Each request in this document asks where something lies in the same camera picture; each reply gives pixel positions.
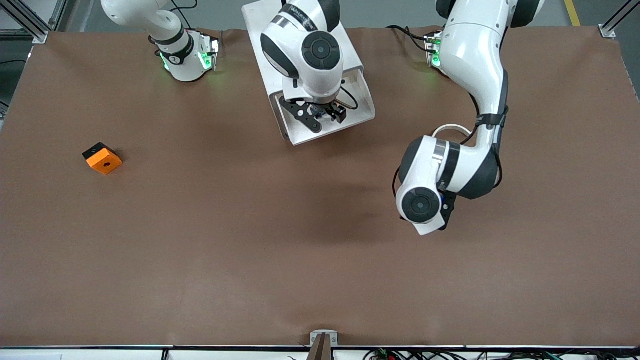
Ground white curved plastic part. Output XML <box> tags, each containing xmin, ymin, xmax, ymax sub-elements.
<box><xmin>432</xmin><ymin>123</ymin><xmax>474</xmax><ymax>140</ymax></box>

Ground orange black block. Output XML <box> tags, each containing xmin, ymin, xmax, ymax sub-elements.
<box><xmin>82</xmin><ymin>142</ymin><xmax>124</xmax><ymax>176</ymax></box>

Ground metal mount bracket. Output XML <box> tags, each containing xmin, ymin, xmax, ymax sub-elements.
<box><xmin>309</xmin><ymin>330</ymin><xmax>339</xmax><ymax>360</ymax></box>

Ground black arm base cable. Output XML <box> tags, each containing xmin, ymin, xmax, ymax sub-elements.
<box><xmin>386</xmin><ymin>24</ymin><xmax>432</xmax><ymax>54</ymax></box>

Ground tangled black cables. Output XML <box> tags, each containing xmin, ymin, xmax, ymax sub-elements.
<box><xmin>362</xmin><ymin>348</ymin><xmax>619</xmax><ymax>360</ymax></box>

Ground aluminium frame post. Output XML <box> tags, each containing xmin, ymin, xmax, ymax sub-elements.
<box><xmin>0</xmin><ymin>0</ymin><xmax>68</xmax><ymax>46</ymax></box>
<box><xmin>598</xmin><ymin>0</ymin><xmax>640</xmax><ymax>40</ymax></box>

